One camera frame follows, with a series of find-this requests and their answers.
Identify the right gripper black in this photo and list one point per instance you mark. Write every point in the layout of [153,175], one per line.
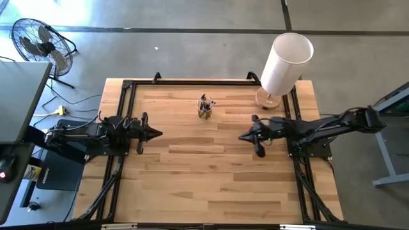
[265,131]

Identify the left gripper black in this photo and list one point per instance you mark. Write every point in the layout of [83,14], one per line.
[142,131]

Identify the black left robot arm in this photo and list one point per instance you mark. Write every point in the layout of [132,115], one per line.
[112,131]

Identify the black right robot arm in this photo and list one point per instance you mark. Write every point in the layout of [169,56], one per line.
[335,123]

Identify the clear glass cup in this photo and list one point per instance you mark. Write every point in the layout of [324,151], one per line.
[204,117]

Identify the white shade wooden base lamp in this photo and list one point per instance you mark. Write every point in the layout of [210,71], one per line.
[286,64]

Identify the yellow power strip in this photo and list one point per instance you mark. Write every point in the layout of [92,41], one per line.
[59,111]

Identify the black controller box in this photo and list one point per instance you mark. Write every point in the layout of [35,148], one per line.
[60,172]

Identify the black desk support bar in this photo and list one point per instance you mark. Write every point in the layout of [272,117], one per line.
[35,135]

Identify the yellow printed box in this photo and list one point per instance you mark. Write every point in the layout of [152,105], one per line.
[32,172]

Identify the black floor fan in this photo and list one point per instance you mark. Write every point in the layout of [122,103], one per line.
[43,48]

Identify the black caster wheel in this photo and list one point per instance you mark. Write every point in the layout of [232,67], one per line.
[33,206]

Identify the black computer mouse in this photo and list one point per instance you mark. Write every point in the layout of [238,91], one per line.
[7,167]

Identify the dark grey desk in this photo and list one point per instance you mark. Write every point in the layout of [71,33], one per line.
[12,198]

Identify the black aluminium extrusion frame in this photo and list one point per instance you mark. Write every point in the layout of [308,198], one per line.
[191,82]

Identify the white metal bracket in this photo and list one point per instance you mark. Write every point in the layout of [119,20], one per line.
[118,226]
[297,227]

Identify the grey metal table frame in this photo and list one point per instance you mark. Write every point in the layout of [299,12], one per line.
[383,153]

